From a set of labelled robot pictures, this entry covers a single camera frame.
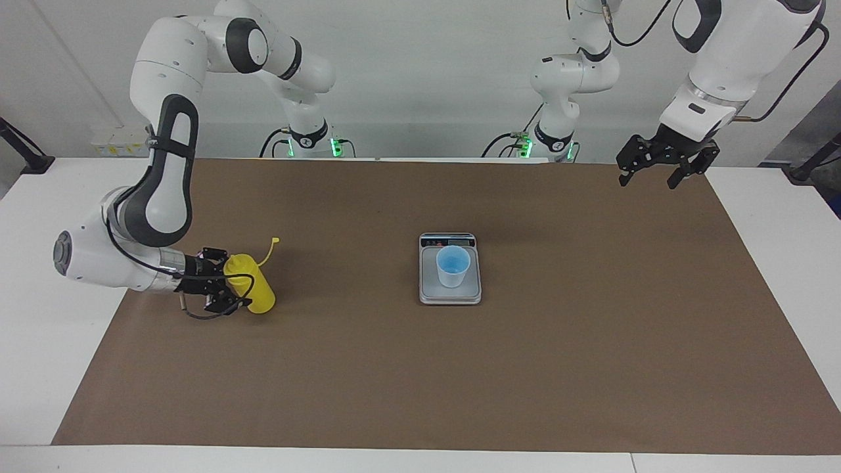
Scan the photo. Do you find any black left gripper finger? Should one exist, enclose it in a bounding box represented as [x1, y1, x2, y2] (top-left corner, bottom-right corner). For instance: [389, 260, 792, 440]
[667, 148, 720, 190]
[616, 135, 658, 187]

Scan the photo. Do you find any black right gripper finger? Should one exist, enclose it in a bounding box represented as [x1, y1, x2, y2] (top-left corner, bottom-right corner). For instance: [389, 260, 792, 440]
[200, 247, 231, 277]
[204, 288, 254, 315]

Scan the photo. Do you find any yellow squeeze bottle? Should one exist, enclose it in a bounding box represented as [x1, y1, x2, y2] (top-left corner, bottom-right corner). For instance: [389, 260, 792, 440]
[223, 238, 281, 315]

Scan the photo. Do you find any light blue plastic cup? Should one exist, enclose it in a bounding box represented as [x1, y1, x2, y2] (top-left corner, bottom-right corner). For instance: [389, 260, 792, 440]
[436, 246, 472, 289]

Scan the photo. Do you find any silver digital kitchen scale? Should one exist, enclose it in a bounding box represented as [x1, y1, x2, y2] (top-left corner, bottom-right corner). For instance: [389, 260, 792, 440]
[419, 232, 482, 305]

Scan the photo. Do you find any black clamp stand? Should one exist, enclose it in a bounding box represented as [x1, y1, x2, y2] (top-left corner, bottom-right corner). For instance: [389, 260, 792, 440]
[782, 131, 841, 183]
[0, 117, 55, 175]

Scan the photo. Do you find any brown paper mat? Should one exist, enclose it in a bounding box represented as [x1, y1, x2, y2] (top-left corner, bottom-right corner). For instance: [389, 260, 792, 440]
[51, 158, 841, 455]

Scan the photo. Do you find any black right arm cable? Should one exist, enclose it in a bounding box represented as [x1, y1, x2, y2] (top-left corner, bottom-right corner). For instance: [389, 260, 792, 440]
[105, 217, 254, 321]

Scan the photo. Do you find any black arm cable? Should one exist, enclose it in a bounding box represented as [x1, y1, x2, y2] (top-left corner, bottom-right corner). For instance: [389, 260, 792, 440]
[105, 217, 254, 321]
[736, 23, 830, 124]

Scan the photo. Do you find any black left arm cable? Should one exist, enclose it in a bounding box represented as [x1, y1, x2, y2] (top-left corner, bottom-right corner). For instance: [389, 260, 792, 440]
[736, 23, 830, 124]

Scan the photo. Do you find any black shoulder cable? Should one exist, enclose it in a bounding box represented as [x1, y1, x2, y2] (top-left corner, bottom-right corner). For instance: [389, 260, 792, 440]
[601, 0, 674, 48]

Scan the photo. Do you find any white wall socket strip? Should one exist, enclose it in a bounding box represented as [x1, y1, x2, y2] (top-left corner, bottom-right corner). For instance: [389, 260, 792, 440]
[91, 125, 153, 157]

